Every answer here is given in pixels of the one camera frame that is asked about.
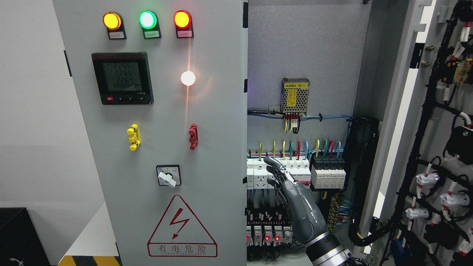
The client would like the green indicator light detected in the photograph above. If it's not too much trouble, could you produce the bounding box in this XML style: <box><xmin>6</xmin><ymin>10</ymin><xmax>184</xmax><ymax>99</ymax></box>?
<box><xmin>139</xmin><ymin>10</ymin><xmax>158</xmax><ymax>29</ymax></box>

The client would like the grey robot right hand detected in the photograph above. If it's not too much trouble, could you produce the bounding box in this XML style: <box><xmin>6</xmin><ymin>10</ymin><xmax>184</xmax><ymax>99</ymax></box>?
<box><xmin>264</xmin><ymin>156</ymin><xmax>328</xmax><ymax>246</ymax></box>

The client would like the yellow test terminal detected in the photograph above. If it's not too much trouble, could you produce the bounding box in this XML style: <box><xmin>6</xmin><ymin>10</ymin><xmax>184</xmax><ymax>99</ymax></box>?
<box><xmin>126</xmin><ymin>123</ymin><xmax>141</xmax><ymax>151</ymax></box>

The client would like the metal mesh power supply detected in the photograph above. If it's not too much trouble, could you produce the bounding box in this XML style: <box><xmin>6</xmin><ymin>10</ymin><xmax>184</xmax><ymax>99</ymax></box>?
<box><xmin>280</xmin><ymin>78</ymin><xmax>310</xmax><ymax>113</ymax></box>

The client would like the white socket breaker row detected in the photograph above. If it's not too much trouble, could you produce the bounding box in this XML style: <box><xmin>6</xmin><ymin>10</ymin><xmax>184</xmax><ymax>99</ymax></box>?
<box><xmin>247</xmin><ymin>157</ymin><xmax>311</xmax><ymax>189</ymax></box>

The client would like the yellow indicator light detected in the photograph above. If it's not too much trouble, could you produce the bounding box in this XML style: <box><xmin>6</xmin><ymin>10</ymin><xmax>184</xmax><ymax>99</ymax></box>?
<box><xmin>102</xmin><ymin>11</ymin><xmax>123</xmax><ymax>31</ymax></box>

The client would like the grey surge protector block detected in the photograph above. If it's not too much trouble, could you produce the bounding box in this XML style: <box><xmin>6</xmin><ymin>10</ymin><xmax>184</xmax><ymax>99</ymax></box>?
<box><xmin>310</xmin><ymin>156</ymin><xmax>347</xmax><ymax>192</ymax></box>

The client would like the red test terminal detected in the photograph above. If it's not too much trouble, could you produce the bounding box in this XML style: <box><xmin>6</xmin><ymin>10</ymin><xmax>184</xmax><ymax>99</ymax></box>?
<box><xmin>188</xmin><ymin>123</ymin><xmax>199</xmax><ymax>150</ymax></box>

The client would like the red indicator light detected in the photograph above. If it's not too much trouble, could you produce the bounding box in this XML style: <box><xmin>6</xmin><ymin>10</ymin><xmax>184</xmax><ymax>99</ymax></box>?
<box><xmin>173</xmin><ymin>10</ymin><xmax>192</xmax><ymax>29</ymax></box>

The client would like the black right cable loom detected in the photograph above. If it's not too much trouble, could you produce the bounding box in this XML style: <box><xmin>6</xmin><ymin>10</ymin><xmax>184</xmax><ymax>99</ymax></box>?
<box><xmin>347</xmin><ymin>117</ymin><xmax>401</xmax><ymax>247</ymax></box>

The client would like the white glowing indicator light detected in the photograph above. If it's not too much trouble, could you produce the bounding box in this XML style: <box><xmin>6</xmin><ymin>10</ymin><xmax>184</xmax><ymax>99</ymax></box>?
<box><xmin>180</xmin><ymin>71</ymin><xmax>196</xmax><ymax>86</ymax></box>

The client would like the black digital power meter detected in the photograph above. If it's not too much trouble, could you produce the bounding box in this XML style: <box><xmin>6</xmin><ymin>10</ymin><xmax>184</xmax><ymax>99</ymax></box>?
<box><xmin>91</xmin><ymin>52</ymin><xmax>154</xmax><ymax>105</ymax></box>

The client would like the red electric danger sign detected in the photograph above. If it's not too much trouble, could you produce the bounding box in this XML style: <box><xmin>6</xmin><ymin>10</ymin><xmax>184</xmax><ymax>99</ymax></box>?
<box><xmin>147</xmin><ymin>195</ymin><xmax>218</xmax><ymax>258</ymax></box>

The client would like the grey cabinet door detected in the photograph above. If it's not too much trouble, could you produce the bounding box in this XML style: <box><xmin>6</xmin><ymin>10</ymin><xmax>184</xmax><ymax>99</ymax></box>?
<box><xmin>348</xmin><ymin>0</ymin><xmax>472</xmax><ymax>266</ymax></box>
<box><xmin>53</xmin><ymin>0</ymin><xmax>247</xmax><ymax>266</ymax></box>

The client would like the lower relay terminal row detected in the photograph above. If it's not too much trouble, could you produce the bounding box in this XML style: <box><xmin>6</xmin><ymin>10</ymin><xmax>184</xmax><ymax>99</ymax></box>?
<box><xmin>245</xmin><ymin>206</ymin><xmax>297</xmax><ymax>247</ymax></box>

